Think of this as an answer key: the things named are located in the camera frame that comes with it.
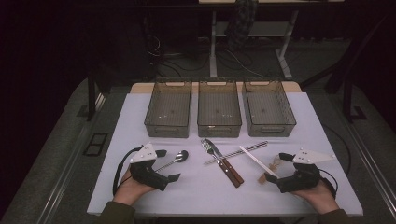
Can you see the metal spoon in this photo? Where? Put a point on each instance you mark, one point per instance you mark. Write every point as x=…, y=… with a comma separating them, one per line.
x=182, y=155

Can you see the smoky clear plastic bin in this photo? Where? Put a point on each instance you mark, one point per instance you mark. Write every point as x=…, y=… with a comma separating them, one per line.
x=219, y=109
x=267, y=109
x=168, y=109

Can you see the dark patterned hanging cloth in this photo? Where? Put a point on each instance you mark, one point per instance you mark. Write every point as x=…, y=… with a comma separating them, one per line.
x=241, y=21

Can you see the metal floor rail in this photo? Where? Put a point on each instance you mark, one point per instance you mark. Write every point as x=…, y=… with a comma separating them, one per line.
x=71, y=161
x=373, y=161

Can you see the small wooden spoon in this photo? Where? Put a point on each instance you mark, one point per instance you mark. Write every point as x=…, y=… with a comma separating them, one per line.
x=261, y=179

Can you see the white chopstick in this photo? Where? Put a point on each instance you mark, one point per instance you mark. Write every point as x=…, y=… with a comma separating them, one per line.
x=264, y=167
x=255, y=159

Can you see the person's right hand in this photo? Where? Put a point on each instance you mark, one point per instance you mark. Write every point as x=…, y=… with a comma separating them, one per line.
x=320, y=197

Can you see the white-legged background desk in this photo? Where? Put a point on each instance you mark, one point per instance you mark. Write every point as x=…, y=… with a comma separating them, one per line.
x=213, y=46

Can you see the black metal stand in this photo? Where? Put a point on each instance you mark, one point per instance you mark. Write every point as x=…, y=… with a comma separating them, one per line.
x=347, y=99
x=91, y=99

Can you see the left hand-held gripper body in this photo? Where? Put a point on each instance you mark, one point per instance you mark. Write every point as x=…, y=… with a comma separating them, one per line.
x=146, y=174

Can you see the person's left hand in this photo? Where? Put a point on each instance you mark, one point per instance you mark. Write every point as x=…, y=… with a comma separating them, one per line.
x=127, y=189

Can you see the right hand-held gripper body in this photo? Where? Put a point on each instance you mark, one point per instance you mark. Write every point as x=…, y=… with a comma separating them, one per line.
x=303, y=179

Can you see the white table cover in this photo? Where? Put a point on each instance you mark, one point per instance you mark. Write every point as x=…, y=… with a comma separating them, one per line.
x=199, y=193

